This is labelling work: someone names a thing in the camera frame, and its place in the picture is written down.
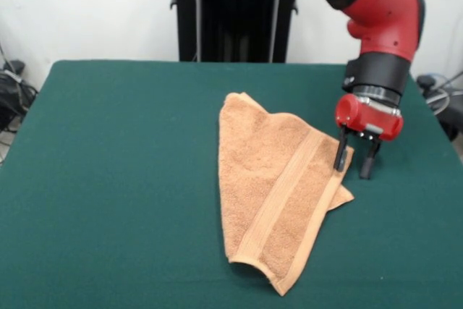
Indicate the tan terry towel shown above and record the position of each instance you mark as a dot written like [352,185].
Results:
[267,178]

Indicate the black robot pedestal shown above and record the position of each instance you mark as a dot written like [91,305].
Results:
[235,16]

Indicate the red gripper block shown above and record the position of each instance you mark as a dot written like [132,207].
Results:
[361,117]

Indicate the dark green table cloth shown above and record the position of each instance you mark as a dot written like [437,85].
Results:
[108,178]

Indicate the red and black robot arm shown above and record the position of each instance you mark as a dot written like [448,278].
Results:
[383,8]

